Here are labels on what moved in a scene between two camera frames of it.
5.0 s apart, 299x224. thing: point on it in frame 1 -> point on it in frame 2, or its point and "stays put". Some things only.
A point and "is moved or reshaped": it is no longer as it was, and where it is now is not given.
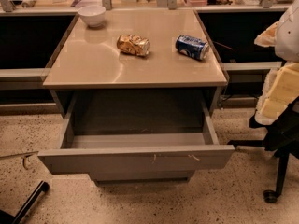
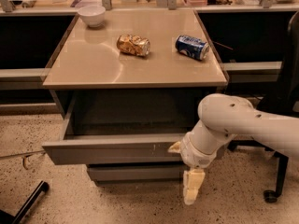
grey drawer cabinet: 135,89 stays put
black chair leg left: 7,217 stays put
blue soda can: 192,47 stays put
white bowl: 92,14 stays put
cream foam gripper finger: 268,37 -> 176,147
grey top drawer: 138,133 is moved or reshaped
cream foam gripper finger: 280,90 -> 192,182
